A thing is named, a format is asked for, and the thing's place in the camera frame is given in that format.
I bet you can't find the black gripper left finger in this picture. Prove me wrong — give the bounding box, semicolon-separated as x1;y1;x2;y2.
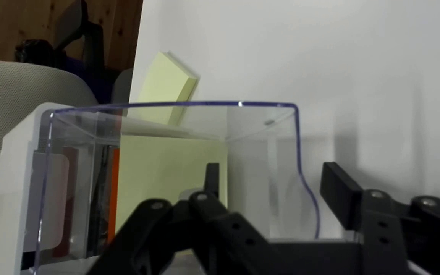
88;161;279;275

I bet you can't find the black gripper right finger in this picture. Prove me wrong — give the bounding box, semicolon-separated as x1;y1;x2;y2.
320;160;440;275

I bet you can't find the white box with clear lid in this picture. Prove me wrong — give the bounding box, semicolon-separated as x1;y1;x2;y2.
0;99;325;275

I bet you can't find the yellow sticky note pad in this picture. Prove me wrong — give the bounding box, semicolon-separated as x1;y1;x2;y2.
115;134;231;232
128;50;202;128

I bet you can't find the white office chair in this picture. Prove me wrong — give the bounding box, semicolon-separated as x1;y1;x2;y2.
0;0;134;206

